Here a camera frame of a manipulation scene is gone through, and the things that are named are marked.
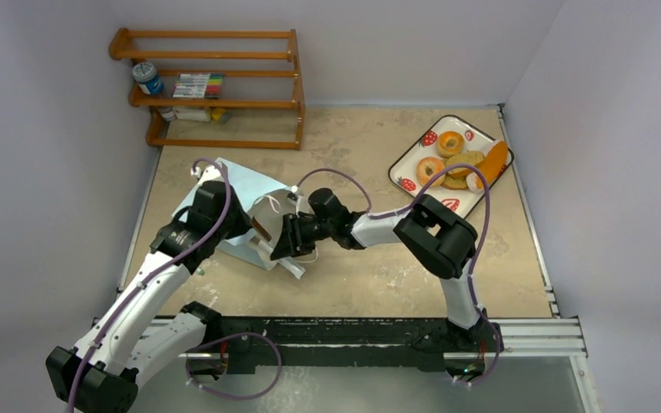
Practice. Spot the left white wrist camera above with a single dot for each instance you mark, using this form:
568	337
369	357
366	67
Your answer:
210	188

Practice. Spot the blue lidded jar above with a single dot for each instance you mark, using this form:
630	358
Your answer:
146	75

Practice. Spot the small white box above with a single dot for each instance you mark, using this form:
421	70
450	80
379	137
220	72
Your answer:
193	114

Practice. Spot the brown fake bread piece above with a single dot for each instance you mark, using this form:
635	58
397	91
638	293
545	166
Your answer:
454	183

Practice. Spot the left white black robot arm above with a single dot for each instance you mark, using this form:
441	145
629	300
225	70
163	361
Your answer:
105	369

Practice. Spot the light blue paper bag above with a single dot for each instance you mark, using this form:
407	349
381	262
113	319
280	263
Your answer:
250	187

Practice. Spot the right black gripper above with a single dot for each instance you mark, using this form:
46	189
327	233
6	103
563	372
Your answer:
294	233

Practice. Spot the metal tongs with white handle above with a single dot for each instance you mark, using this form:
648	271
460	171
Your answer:
263	243

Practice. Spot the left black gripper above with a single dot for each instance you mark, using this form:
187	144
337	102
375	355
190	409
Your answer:
244	224

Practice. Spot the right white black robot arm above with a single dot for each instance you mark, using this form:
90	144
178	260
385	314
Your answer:
442	241

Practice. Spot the white orange fake bread slice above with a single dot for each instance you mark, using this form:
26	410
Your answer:
492	165

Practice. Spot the small yellow block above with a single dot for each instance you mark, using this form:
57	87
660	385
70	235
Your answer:
220	115

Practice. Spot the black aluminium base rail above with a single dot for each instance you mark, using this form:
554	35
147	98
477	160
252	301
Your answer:
428	344

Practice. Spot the orange wooden shelf rack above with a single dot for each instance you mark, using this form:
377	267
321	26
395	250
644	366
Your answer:
123	47

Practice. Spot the box of coloured markers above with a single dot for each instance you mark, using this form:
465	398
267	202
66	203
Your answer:
198	85

